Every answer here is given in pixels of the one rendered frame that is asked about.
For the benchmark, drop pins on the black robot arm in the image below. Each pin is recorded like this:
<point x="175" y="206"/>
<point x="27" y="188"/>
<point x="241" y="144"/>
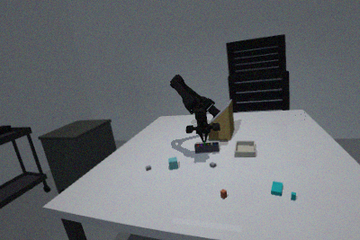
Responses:
<point x="195" y="103"/>

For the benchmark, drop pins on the teal cube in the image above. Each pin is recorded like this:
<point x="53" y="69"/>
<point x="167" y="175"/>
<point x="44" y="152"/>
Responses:
<point x="172" y="163"/>
<point x="277" y="188"/>

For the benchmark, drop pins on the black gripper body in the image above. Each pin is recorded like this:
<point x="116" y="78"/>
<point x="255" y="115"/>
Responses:
<point x="214" y="126"/>

